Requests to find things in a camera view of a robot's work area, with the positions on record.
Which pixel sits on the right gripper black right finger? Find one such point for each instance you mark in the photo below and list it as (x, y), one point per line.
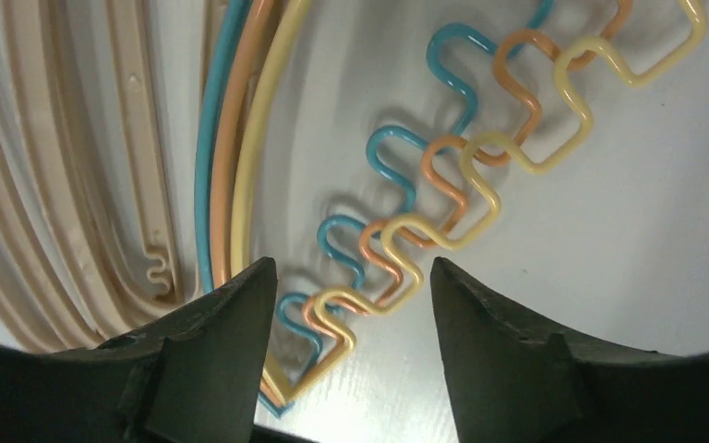
(514, 375)

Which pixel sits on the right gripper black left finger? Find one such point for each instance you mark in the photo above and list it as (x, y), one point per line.
(190, 376)

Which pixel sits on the beige plastic hanger leftmost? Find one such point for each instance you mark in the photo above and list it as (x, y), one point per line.
(33, 305)

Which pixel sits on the beige plastic hanger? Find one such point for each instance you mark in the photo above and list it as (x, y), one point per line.
(90, 315)
(114, 300)
(33, 305)
(128, 36)

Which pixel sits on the beige plastic hanger top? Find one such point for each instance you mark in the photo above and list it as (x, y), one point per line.
(128, 36)

